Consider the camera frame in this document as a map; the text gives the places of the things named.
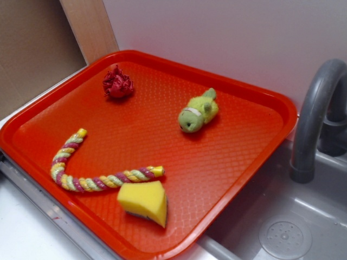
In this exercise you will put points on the green plush animal toy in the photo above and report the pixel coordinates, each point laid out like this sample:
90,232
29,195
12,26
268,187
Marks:
198,112

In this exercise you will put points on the grey plastic toy sink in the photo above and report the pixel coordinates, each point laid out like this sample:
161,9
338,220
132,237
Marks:
273,217

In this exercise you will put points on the light wooden board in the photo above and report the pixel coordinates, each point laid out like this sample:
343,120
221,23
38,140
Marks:
91,27

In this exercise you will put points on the yellow sponge wedge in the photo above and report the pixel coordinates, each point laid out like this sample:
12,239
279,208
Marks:
147,200

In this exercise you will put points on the grey toy faucet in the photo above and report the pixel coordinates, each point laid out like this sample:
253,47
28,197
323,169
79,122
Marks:
322,121

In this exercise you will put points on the orange plastic tray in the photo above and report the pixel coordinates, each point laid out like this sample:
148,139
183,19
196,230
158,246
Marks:
204,170

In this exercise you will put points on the multicolour twisted rope toy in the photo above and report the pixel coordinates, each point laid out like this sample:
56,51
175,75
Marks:
96,184

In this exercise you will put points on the brown cardboard panel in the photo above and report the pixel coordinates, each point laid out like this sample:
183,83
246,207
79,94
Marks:
38,50

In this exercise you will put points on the red crumpled paper ball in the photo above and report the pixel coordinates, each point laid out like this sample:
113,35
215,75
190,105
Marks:
116,84

